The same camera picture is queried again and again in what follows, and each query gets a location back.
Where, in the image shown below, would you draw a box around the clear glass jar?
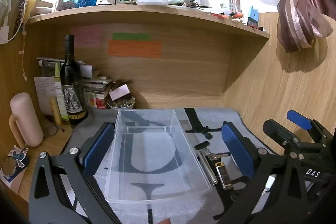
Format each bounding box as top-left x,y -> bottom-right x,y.
228,0 -> 241,13

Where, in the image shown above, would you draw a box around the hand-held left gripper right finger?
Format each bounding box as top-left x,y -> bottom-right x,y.
217,122 -> 309,224

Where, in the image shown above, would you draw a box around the black lace ribbon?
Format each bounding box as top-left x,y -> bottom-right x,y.
10,0 -> 27,39

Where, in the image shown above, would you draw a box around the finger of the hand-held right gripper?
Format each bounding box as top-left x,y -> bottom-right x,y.
287,110 -> 330,147
263,120 -> 327,160

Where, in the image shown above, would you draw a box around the orange paper note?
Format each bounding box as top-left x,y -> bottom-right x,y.
108,40 -> 162,59

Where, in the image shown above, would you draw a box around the grey printed mat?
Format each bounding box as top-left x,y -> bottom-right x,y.
60,107 -> 276,224

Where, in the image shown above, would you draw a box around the round metal disc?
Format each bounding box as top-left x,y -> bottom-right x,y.
2,156 -> 17,176

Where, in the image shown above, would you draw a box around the white remote control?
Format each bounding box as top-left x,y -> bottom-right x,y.
198,151 -> 218,185

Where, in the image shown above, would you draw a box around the white paper sheet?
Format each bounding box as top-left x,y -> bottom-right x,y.
34,76 -> 57,114

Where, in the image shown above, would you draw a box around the stack of books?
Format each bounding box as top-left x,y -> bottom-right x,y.
83,70 -> 114,109

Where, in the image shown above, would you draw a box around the green paper note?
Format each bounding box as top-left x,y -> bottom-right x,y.
112,33 -> 151,41

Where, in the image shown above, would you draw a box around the pink tumbler with handle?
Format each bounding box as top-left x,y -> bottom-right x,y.
9,92 -> 44,148

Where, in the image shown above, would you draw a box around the white beaded string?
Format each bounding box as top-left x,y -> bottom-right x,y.
20,30 -> 28,81

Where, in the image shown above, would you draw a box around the dark wine bottle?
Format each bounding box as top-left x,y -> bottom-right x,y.
60,34 -> 89,125

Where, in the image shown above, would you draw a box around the small blue box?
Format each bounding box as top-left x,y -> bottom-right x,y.
247,6 -> 260,26

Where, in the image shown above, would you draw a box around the yellow tube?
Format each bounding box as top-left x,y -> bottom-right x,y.
50,97 -> 62,126

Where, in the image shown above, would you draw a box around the clear plastic container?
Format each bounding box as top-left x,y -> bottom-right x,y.
104,109 -> 213,203

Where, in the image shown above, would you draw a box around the silver keys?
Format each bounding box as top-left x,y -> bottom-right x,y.
206,151 -> 231,162

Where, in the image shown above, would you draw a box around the metal ring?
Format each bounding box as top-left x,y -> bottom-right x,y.
43,123 -> 65,138

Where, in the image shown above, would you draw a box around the brown lighter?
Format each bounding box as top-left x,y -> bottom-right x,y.
215,162 -> 233,190

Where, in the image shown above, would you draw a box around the pink paper note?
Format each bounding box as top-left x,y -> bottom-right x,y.
71,26 -> 103,47

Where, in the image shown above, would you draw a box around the printed sticker card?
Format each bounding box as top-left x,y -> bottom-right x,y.
0,145 -> 30,195

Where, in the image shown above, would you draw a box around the wooden shelf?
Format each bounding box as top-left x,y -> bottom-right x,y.
25,5 -> 270,39

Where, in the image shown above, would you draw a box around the white bowl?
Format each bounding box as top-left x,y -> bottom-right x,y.
107,97 -> 136,110

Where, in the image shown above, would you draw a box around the green white tube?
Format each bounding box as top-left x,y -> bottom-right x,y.
54,63 -> 68,122

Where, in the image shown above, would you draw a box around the mauve curtain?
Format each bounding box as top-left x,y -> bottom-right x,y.
239,0 -> 334,53

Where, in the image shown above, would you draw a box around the white card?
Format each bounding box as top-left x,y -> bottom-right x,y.
109,84 -> 130,101

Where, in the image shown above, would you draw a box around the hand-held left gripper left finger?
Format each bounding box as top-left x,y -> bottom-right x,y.
28,122 -> 121,224

